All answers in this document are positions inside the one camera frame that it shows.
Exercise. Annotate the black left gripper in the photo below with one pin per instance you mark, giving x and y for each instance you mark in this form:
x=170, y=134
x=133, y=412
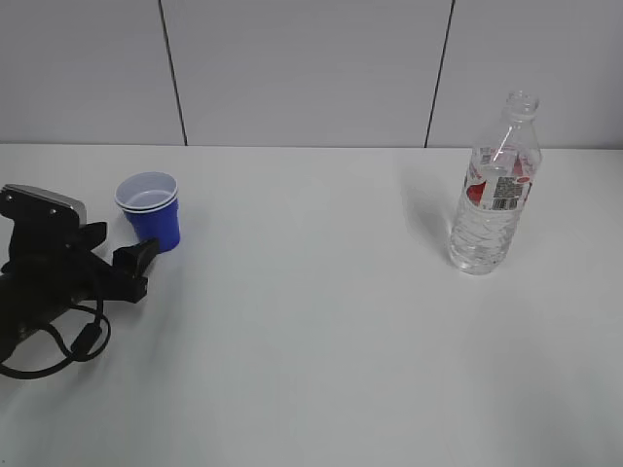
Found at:
x=35, y=293

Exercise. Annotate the blue plastic cup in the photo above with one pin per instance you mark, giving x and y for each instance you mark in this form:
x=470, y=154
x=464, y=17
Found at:
x=146, y=191
x=160, y=223

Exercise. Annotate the clear Wahaha water bottle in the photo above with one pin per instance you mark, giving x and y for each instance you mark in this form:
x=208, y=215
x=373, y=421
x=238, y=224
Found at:
x=496, y=186

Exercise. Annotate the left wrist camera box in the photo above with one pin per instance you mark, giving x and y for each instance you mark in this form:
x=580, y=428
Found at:
x=44, y=222

